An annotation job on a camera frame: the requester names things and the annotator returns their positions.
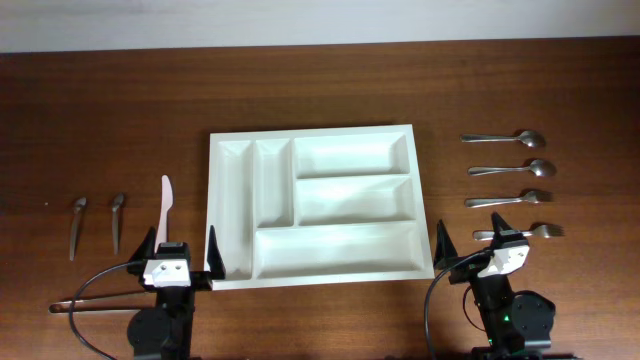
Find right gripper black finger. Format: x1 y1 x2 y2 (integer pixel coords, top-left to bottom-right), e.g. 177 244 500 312
491 212 514 249
433 220 459 270

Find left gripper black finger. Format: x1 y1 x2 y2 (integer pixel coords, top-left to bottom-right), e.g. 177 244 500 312
206 225 226 280
127 227 156 275

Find steel tongs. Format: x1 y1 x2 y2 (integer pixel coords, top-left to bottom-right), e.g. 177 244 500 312
74 291 155 313

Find pink plastic knife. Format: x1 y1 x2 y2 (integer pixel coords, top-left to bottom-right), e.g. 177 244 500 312
155 175 174 251

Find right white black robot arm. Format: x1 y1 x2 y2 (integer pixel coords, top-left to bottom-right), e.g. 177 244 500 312
424 212 576 360

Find white plastic cutlery tray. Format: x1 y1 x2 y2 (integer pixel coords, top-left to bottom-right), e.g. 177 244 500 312
205 125 434 290

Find left small steel teaspoon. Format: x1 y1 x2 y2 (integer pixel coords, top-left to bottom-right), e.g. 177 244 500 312
69 197 87 261

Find steel tablespoon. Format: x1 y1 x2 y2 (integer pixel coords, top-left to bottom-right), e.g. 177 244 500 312
467 159 557 177
460 130 546 148

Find small steel teaspoon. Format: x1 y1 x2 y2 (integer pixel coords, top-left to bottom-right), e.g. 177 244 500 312
69 197 87 261
111 193 125 255

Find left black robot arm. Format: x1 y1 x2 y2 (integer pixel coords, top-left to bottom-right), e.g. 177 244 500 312
127 227 226 359

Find right small steel teaspoon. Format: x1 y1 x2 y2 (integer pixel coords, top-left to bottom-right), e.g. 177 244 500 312
111 193 125 255

